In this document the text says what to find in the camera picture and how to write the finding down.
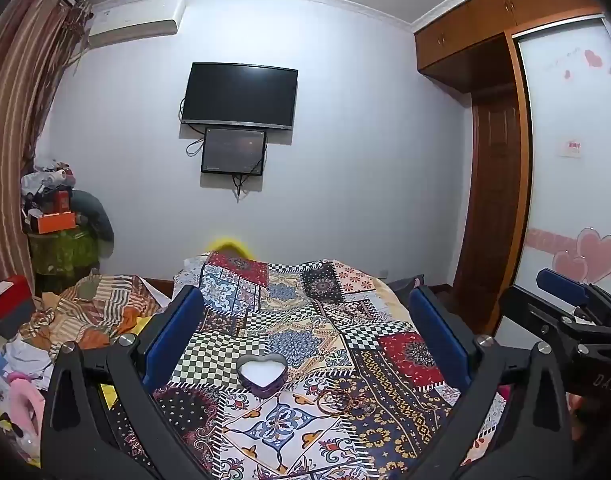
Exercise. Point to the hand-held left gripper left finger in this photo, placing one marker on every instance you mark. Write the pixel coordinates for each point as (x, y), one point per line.
(173, 332)

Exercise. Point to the orange box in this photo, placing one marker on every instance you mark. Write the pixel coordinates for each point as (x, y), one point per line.
(55, 223)

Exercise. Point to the cartoon-print cloth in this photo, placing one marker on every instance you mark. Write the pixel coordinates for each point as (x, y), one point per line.
(5, 385)

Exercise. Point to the small black monitor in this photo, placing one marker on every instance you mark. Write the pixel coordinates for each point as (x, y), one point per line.
(234, 150)

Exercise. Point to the purple heart-shaped box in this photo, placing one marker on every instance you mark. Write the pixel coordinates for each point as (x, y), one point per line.
(261, 393)

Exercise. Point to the red white label sticker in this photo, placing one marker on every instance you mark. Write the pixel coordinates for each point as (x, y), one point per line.
(570, 149)

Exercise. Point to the white air conditioner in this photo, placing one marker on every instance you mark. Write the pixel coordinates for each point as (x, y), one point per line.
(135, 22)

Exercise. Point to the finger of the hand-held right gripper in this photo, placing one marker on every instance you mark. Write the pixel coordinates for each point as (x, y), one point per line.
(560, 284)
(530, 310)

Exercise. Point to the black wall television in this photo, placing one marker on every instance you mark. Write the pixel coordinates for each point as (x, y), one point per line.
(240, 92)

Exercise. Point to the orange striped blanket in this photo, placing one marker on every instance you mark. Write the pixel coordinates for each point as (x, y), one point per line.
(105, 305)

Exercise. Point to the person's right forearm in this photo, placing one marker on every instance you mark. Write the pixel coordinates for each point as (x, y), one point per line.
(585, 417)

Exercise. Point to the dark cloth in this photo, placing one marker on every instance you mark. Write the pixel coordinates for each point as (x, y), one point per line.
(408, 282)

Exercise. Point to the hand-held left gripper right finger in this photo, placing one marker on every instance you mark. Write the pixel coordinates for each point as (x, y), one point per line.
(438, 332)

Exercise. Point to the brown striped curtain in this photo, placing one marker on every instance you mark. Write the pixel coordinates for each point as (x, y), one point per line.
(20, 85)

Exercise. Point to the red box with white lid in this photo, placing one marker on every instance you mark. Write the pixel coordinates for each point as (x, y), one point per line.
(10, 300)

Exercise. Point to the patchwork printed blanket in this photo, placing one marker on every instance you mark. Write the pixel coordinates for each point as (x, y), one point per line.
(295, 310)

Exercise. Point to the green cloth-covered table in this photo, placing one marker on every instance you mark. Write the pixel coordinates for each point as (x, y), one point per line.
(60, 260)

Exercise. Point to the wooden wardrobe cabinet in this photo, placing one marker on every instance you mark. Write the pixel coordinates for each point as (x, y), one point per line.
(465, 35)

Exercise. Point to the brown wooden door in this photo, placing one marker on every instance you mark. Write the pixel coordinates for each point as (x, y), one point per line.
(490, 185)

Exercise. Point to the pile of clutter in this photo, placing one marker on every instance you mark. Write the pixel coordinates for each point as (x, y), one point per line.
(47, 180)

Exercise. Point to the dark grey jacket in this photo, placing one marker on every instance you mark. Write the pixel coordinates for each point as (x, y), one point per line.
(92, 215)

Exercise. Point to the yellow pillow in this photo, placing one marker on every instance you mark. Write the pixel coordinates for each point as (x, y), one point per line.
(230, 246)

